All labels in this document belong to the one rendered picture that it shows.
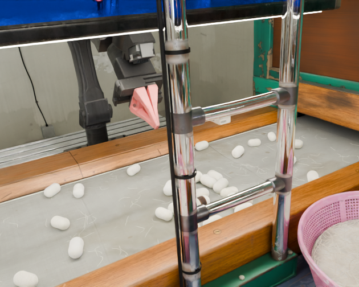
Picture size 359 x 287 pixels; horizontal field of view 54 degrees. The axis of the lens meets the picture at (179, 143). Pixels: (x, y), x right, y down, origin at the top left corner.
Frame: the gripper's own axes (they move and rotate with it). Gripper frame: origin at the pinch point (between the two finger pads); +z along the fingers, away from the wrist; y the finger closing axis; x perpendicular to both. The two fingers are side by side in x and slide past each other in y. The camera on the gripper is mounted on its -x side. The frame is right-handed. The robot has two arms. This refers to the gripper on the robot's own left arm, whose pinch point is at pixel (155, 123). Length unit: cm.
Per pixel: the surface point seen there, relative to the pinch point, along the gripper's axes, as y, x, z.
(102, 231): -15.2, 3.0, 15.2
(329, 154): 35.7, 2.3, 16.0
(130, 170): -4.4, 11.1, 2.9
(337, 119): 40.0, -1.1, 10.2
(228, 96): 115, 120, -77
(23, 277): -27.4, -2.4, 19.0
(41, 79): 5, 146, -139
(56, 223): -21.3, 4.6, 11.1
